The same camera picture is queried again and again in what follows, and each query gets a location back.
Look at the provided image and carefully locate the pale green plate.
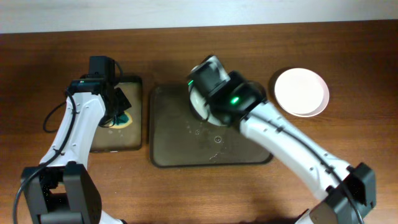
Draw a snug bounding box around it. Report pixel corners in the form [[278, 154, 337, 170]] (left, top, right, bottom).
[[188, 62, 229, 126]]

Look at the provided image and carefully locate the green yellow sponge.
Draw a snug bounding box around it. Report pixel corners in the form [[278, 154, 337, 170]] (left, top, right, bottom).
[[106, 112, 132, 129]]

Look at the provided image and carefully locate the pinkish white plate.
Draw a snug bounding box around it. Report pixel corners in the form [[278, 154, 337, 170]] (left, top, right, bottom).
[[274, 68, 330, 112]]

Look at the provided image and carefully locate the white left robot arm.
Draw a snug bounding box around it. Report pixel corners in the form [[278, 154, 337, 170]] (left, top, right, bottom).
[[12, 56, 132, 223]]

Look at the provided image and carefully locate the small dark sponge tray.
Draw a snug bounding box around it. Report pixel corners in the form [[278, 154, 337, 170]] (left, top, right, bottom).
[[90, 75, 142, 153]]

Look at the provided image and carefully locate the large brown serving tray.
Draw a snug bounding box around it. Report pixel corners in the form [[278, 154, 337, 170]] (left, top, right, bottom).
[[149, 84, 273, 168]]

